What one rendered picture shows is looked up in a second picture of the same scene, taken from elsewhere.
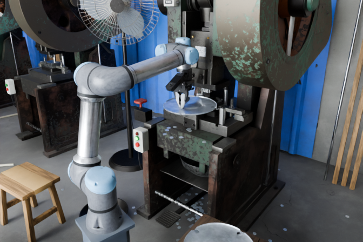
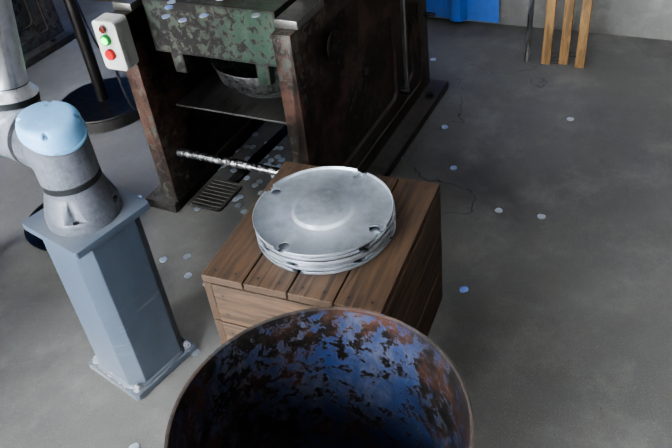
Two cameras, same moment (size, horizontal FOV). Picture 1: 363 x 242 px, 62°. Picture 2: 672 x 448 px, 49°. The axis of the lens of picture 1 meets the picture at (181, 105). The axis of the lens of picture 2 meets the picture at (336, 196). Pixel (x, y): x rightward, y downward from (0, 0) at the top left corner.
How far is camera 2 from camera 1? 0.23 m
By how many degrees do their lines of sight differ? 20
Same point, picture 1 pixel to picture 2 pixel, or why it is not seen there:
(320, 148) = not seen: outside the picture
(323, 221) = (525, 137)
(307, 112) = not seen: outside the picture
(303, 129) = not seen: outside the picture
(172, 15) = not seen: outside the picture
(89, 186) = (31, 144)
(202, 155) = (258, 48)
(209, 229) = (299, 183)
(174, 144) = (192, 37)
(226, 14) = not seen: outside the picture
